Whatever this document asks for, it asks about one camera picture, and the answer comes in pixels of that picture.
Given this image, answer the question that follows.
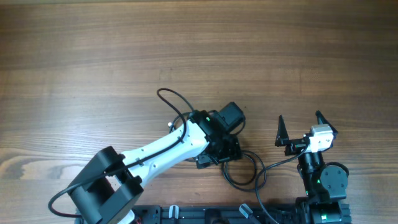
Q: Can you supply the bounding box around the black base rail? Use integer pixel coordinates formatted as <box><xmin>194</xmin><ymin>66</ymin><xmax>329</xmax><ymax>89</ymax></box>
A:
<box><xmin>74</xmin><ymin>203</ymin><xmax>352</xmax><ymax>224</ymax></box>

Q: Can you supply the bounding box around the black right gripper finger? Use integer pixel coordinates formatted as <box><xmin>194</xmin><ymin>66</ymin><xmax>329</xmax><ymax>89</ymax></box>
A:
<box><xmin>315</xmin><ymin>110</ymin><xmax>338</xmax><ymax>136</ymax></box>
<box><xmin>275</xmin><ymin>115</ymin><xmax>289</xmax><ymax>146</ymax></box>

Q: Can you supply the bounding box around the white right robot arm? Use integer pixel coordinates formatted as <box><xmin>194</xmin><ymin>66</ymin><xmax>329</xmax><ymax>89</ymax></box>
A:
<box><xmin>275</xmin><ymin>111</ymin><xmax>352</xmax><ymax>224</ymax></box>

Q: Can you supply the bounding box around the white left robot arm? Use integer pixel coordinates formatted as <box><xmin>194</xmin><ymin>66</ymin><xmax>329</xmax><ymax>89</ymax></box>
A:
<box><xmin>69</xmin><ymin>102</ymin><xmax>246</xmax><ymax>224</ymax></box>

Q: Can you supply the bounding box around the thick black cable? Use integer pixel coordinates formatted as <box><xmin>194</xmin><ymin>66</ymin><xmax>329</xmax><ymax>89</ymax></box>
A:
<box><xmin>221</xmin><ymin>150</ymin><xmax>267</xmax><ymax>192</ymax></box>

